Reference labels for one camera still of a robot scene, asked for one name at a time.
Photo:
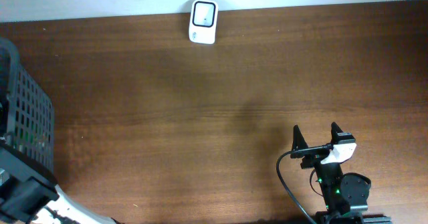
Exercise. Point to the grey plastic mesh basket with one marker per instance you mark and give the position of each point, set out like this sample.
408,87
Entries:
27,113

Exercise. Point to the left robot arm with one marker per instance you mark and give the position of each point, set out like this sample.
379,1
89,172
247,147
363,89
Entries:
31,194

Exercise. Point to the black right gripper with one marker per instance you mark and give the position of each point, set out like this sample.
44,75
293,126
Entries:
313,159

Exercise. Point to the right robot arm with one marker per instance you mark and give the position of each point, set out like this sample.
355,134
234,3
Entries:
345,194

